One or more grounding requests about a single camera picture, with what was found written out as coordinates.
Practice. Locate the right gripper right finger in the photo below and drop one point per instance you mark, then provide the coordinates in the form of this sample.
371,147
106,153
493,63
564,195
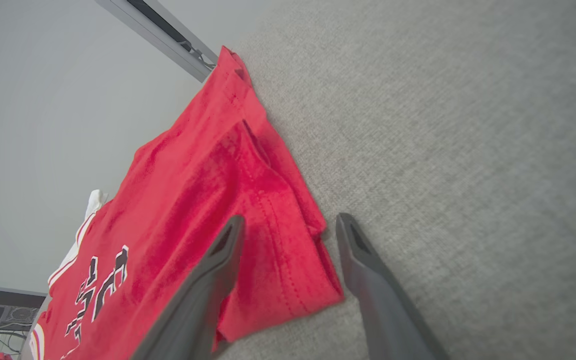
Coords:
383,310

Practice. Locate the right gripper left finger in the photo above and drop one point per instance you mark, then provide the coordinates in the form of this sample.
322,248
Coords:
203,300

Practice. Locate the red Bulls 23 jersey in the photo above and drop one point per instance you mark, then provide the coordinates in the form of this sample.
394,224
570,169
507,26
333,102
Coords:
193,200

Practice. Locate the grey fabric sofa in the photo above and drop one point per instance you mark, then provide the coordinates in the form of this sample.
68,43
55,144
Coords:
468,150

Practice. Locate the dark computer tower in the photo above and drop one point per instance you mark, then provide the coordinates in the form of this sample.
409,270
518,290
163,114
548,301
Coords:
13,312

